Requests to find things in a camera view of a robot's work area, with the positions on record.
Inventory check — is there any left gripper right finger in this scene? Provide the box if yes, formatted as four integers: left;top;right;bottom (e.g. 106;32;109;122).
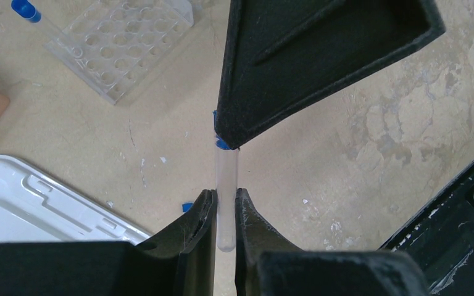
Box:
235;188;429;295

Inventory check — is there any clear test tube rack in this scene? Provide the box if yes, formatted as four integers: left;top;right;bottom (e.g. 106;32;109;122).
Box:
45;1;194;104

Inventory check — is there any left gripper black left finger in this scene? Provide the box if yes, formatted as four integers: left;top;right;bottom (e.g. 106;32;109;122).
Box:
0;189;217;295

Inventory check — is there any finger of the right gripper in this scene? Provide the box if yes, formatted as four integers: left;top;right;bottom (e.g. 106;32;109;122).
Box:
214;0;446;149

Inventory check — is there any small blue-capped test tube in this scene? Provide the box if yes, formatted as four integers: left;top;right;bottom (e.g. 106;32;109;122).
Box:
11;0;64;40

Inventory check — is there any white storage box lid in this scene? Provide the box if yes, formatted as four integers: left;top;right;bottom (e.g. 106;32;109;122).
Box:
0;155;151;245

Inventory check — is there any large blue-capped test tube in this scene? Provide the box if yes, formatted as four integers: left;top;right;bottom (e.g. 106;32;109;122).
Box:
214;133;239;252

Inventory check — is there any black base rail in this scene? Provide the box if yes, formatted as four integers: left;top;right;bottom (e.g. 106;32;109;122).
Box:
382;161;474;295

